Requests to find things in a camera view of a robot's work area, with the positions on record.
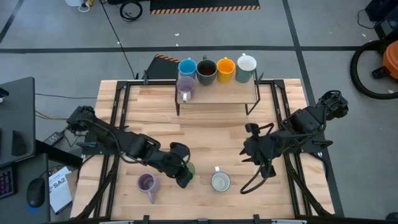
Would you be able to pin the black power adapter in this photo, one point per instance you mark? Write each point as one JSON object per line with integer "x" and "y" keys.
{"x": 53, "y": 138}

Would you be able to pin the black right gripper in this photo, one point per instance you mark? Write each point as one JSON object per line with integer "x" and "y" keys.
{"x": 264, "y": 149}

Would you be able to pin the black computer mouse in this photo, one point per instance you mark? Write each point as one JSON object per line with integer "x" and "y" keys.
{"x": 35, "y": 191}

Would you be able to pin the black hazard-striped floor mat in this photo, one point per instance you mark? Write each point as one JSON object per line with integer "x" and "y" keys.
{"x": 202, "y": 4}

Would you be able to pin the green white mug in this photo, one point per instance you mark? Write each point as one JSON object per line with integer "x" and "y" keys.
{"x": 191, "y": 169}

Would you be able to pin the black aluminium table frame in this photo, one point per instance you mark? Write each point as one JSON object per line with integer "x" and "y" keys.
{"x": 279, "y": 83}

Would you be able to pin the wooden shelf black legs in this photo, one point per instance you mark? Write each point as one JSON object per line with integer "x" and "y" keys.
{"x": 217, "y": 95}

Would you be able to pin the black hazard-striped ramp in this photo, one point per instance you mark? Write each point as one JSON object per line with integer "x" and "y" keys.
{"x": 161, "y": 70}

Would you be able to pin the black desk support beam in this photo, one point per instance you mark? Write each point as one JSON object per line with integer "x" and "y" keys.
{"x": 56, "y": 152}

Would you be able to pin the yellow mug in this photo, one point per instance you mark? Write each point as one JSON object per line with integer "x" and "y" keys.
{"x": 225, "y": 67}

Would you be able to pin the black equipment case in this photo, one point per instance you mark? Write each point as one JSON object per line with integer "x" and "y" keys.
{"x": 385, "y": 15}

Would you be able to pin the teal speckled brown mug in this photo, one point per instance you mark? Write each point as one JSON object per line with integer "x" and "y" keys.
{"x": 207, "y": 70}

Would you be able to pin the dark grey low desk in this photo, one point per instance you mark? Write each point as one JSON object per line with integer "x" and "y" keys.
{"x": 18, "y": 214}

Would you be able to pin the light blue mug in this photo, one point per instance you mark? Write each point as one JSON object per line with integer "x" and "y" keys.
{"x": 187, "y": 68}

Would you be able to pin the white mug with dark interior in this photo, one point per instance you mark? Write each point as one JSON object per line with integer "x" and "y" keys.
{"x": 220, "y": 182}

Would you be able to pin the black keyboard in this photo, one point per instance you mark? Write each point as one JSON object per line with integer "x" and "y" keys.
{"x": 6, "y": 183}

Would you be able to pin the mauve ribbed mug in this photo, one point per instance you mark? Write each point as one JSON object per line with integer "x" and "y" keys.
{"x": 147, "y": 183}

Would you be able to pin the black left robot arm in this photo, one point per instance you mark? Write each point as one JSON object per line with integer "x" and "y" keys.
{"x": 109, "y": 137}

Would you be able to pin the orange vacuum cleaner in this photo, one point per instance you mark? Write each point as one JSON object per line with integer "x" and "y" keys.
{"x": 391, "y": 60}

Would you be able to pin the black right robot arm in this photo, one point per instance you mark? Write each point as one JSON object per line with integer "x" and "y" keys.
{"x": 304, "y": 119}

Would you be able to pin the white purple striped mug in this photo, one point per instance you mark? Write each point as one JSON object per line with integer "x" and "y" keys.
{"x": 186, "y": 85}

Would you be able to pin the black desk gadget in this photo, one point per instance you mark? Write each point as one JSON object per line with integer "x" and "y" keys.
{"x": 18, "y": 143}

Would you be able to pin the white SA2 booklet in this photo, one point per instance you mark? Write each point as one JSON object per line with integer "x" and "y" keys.
{"x": 59, "y": 193}

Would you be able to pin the blue white leaf-pattern mug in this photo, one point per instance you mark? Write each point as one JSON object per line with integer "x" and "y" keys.
{"x": 246, "y": 63}

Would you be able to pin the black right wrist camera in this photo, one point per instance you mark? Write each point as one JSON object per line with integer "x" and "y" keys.
{"x": 252, "y": 129}

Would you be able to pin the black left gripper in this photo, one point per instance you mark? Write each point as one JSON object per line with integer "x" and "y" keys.
{"x": 172, "y": 165}

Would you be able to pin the white floor container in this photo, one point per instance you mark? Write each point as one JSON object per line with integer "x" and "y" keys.
{"x": 74, "y": 2}

